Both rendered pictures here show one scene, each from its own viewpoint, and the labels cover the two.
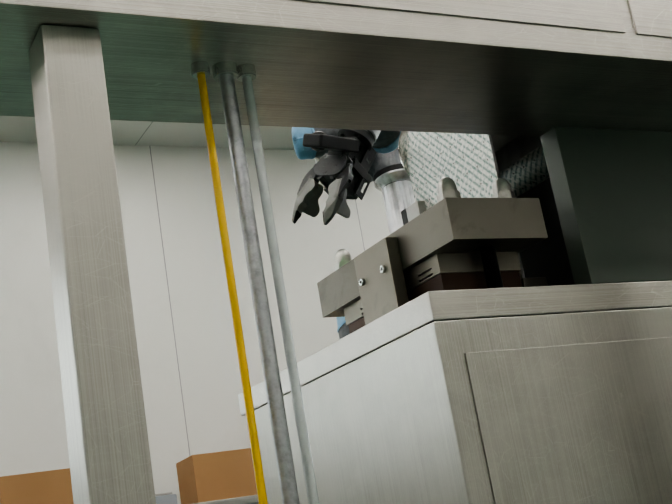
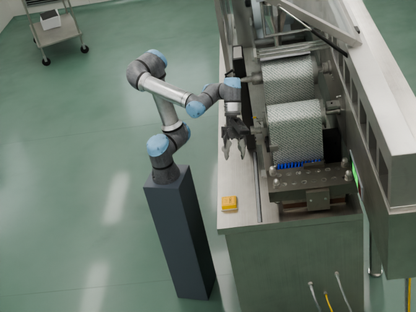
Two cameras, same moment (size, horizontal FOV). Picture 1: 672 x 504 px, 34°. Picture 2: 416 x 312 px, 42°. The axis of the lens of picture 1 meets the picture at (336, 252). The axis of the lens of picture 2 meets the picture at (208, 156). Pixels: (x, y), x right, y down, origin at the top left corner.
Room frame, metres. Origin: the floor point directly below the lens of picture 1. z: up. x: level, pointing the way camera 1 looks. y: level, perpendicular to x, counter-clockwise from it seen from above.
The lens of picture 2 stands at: (0.78, 1.63, 2.63)
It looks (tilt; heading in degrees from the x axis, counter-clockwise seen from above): 36 degrees down; 308
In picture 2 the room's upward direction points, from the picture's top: 12 degrees counter-clockwise
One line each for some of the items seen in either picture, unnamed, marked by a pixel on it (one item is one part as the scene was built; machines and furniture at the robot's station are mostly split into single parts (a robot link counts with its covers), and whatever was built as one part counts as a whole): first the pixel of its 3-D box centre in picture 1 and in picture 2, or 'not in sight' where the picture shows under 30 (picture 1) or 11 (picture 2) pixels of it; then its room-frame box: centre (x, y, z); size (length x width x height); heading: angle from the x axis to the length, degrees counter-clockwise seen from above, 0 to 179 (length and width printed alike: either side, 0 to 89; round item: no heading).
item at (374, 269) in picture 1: (379, 283); (317, 200); (1.55, -0.06, 0.96); 0.10 x 0.03 x 0.11; 30
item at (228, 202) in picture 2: not in sight; (229, 202); (1.96, 0.05, 0.91); 0.07 x 0.07 x 0.02; 30
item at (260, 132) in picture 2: not in sight; (263, 150); (1.89, -0.22, 1.05); 0.06 x 0.05 x 0.31; 30
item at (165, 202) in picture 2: not in sight; (182, 235); (2.40, -0.03, 0.45); 0.20 x 0.20 x 0.90; 16
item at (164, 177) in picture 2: not in sight; (164, 168); (2.40, -0.03, 0.95); 0.15 x 0.15 x 0.10
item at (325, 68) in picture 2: not in sight; (322, 68); (1.71, -0.57, 1.33); 0.07 x 0.07 x 0.07; 30
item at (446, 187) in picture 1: (447, 192); (348, 174); (1.45, -0.17, 1.05); 0.04 x 0.04 x 0.04
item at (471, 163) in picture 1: (457, 203); (297, 147); (1.71, -0.21, 1.11); 0.23 x 0.01 x 0.18; 30
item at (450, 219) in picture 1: (422, 261); (311, 181); (1.61, -0.13, 1.00); 0.40 x 0.16 x 0.06; 30
